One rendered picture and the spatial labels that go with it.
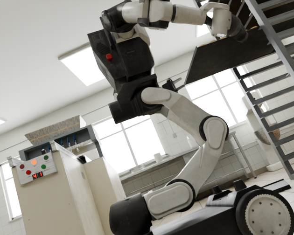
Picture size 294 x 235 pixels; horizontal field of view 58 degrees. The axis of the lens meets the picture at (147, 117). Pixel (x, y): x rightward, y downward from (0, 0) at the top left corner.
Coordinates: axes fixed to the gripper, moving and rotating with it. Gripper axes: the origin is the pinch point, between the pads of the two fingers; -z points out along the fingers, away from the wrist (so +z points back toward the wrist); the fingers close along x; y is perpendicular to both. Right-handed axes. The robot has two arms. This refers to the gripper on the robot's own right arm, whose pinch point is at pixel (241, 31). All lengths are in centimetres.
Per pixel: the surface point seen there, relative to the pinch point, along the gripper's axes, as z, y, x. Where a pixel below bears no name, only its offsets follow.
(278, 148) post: -37, 22, -56
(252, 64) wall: -465, 106, 126
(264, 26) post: -5.2, -8.8, -2.7
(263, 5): -12.1, -12.6, 9.4
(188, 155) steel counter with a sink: -295, 242, -5
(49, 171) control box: 38, 134, -14
